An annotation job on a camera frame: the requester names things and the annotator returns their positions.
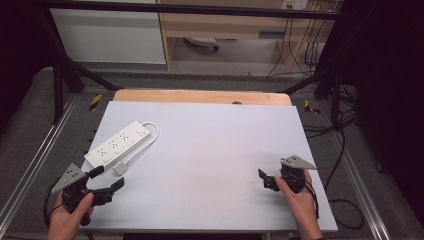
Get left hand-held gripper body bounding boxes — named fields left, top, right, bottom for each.
left=50, top=162, right=115, bottom=227

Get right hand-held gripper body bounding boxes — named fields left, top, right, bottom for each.
left=273, top=154, right=318, bottom=195

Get white power strip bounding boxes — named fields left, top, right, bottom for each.
left=84, top=120, right=152, bottom=169

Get person's right hand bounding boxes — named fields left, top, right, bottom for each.
left=274, top=169, right=321, bottom=231

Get person's left hand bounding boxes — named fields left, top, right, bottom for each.
left=46, top=191, right=95, bottom=238

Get white power plug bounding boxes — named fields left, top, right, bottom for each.
left=112, top=161, right=130, bottom=177

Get wooden table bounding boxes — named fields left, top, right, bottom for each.
left=112, top=88, right=293, bottom=107

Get dark curtain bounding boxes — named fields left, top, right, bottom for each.
left=314, top=0, right=424, bottom=228
left=0, top=0, right=53, bottom=129

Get white cabinet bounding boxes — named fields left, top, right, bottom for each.
left=49, top=8, right=167, bottom=65

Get white extension socket with plug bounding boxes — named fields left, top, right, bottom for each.
left=184, top=36, right=221, bottom=52

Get light wooden desk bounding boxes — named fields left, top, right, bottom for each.
left=156, top=0, right=334, bottom=73

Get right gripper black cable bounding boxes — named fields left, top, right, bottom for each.
left=303, top=179, right=320, bottom=220

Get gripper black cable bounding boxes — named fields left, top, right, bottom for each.
left=303, top=179, right=320, bottom=220
left=42, top=179, right=65, bottom=228

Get aluminium rail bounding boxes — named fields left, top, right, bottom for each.
left=319, top=99, right=393, bottom=240
left=0, top=94, right=81, bottom=231

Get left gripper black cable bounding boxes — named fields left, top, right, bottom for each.
left=42, top=179, right=65, bottom=228

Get white power strip cable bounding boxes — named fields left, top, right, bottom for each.
left=124, top=121, right=161, bottom=167

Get bundle of black floor cables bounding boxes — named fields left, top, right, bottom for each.
left=301, top=84, right=360, bottom=140

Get black floor cable loop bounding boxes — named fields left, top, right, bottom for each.
left=324, top=129, right=365, bottom=231

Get hanging black cables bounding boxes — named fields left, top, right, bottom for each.
left=265, top=18, right=322, bottom=78

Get white wall socket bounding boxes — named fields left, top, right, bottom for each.
left=280, top=0, right=309, bottom=10

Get black metal frame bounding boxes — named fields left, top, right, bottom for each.
left=31, top=0, right=354, bottom=126

